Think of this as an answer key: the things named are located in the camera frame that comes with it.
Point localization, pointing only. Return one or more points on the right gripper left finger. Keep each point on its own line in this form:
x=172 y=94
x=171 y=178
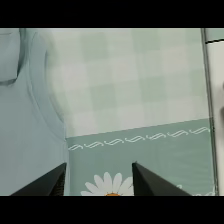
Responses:
x=50 y=183

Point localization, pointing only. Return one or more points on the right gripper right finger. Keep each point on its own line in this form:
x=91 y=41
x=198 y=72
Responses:
x=148 y=183

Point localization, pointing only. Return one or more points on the pale grey-blue shirt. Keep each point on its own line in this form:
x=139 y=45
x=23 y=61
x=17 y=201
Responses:
x=26 y=133

